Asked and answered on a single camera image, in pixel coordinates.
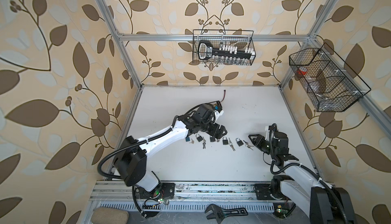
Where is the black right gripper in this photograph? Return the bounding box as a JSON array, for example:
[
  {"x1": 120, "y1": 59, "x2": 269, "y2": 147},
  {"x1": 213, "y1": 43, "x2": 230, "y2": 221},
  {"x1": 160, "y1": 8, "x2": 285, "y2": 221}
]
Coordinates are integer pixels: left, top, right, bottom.
[{"x1": 249, "y1": 133, "x2": 277, "y2": 156}]

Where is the black padlock with ring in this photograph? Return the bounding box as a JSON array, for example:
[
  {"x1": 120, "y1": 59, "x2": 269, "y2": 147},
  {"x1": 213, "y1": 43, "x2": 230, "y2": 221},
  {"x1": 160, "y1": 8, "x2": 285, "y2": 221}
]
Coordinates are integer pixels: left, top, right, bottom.
[{"x1": 196, "y1": 134, "x2": 206, "y2": 149}]

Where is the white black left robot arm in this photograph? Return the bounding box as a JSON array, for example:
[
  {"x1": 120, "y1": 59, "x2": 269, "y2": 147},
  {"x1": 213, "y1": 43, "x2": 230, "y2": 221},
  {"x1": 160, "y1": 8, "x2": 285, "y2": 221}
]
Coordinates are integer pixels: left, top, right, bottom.
[{"x1": 97, "y1": 101, "x2": 228, "y2": 196}]

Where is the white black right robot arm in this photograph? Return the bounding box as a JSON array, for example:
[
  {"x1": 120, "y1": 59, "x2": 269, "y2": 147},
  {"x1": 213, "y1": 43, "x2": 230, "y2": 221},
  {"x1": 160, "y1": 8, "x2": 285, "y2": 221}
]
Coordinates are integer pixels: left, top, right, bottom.
[{"x1": 248, "y1": 123, "x2": 357, "y2": 224}]

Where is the black socket tool set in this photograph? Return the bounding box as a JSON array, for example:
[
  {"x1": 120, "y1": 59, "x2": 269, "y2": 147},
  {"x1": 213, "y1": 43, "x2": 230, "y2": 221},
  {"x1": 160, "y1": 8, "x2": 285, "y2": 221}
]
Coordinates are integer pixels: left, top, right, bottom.
[{"x1": 196, "y1": 40, "x2": 256, "y2": 60}]

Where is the black adjustable wrench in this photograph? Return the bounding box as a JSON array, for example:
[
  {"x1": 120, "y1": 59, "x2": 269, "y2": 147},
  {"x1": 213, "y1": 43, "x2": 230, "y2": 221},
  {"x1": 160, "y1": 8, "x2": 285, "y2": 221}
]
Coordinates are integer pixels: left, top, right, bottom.
[{"x1": 204, "y1": 204, "x2": 248, "y2": 224}]

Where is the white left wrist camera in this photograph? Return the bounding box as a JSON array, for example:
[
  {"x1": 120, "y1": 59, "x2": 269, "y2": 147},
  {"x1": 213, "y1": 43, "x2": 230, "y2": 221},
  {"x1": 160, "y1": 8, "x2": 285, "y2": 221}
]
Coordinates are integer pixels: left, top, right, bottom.
[{"x1": 212, "y1": 101, "x2": 224, "y2": 121}]

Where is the black wire basket back wall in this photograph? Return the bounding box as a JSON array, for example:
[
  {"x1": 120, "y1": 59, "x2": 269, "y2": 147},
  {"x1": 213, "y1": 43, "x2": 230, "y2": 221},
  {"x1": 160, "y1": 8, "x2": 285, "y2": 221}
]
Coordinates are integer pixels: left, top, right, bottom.
[{"x1": 192, "y1": 29, "x2": 256, "y2": 66}]

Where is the black wire basket wall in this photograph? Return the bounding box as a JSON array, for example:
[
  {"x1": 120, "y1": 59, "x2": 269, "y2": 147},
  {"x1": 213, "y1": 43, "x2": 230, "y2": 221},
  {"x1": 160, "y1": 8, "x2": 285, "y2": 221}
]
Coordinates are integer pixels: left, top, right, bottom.
[
  {"x1": 192, "y1": 29, "x2": 256, "y2": 66},
  {"x1": 289, "y1": 43, "x2": 371, "y2": 112}
]

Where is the black wire basket right wall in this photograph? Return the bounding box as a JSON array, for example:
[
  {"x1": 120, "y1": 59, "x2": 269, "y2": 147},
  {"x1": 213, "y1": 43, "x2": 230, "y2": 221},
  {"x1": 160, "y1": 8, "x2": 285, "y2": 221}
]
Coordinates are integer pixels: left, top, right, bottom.
[{"x1": 289, "y1": 43, "x2": 371, "y2": 112}]

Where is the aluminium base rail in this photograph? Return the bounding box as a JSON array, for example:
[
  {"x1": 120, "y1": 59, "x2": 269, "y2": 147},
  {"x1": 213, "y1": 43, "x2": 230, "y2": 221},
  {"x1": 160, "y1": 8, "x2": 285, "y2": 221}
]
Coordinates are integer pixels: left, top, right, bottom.
[{"x1": 90, "y1": 181, "x2": 293, "y2": 213}]

